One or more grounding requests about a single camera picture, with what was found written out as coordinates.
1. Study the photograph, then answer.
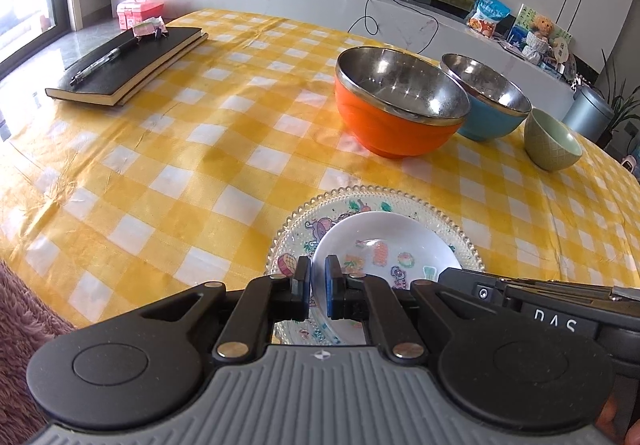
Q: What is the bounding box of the person's right hand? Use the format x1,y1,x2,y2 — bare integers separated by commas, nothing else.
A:
597,397,640,445

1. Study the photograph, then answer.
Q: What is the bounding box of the long-leaf potted plant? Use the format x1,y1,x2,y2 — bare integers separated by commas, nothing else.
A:
597,50,640,148

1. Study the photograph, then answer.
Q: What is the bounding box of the blue steel bowl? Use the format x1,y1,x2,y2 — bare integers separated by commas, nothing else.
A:
440,53,532,142

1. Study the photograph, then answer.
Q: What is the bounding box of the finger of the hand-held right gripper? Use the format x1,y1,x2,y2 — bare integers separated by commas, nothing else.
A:
438,267,503,300

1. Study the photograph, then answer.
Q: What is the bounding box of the small white printed plate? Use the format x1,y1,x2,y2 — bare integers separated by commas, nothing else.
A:
311,211,457,332

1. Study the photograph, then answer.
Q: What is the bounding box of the white marble tv cabinet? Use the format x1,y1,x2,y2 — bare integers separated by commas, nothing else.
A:
110,0,576,113

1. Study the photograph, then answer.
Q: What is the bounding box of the pink storage box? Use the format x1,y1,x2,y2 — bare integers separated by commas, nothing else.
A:
116,0,166,30

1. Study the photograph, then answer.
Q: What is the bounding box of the black cable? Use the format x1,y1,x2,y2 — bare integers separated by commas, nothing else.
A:
362,0,441,56

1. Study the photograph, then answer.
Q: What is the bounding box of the clear glass printed plate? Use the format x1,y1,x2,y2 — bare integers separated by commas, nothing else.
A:
267,186,486,346

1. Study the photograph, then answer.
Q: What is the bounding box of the black pen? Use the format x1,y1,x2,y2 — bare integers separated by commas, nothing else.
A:
69,37,138,86

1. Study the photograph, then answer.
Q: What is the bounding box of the blue snack bag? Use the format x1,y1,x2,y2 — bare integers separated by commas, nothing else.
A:
467,0,511,36

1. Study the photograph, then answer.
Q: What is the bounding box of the orange steel bowl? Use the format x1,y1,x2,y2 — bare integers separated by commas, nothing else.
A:
334,47,472,158

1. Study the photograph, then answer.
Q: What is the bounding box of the yellow checked tablecloth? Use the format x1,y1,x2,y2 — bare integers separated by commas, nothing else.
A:
0,9,640,331

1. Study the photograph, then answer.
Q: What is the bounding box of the green ceramic bowl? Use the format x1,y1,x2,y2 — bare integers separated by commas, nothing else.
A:
523,108,583,172

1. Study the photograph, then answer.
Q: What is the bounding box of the green painting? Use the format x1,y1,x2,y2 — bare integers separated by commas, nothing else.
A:
510,4,573,56

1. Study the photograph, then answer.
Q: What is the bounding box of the grey trash can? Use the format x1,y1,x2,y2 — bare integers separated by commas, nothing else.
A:
562,85,615,142

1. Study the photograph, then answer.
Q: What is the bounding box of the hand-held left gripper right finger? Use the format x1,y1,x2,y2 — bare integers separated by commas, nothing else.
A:
324,254,501,360

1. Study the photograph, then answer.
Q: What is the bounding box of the pink binder clip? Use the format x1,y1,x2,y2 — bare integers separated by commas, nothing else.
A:
131,17,168,43

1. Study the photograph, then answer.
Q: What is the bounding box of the teddy bear bouquet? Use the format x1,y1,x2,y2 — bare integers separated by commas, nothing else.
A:
522,15,556,66

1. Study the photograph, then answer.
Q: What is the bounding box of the black notebook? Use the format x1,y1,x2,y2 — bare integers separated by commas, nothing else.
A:
45,25,209,108

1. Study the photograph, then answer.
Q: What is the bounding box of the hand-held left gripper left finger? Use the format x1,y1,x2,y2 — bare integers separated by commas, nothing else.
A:
137,255,313,361

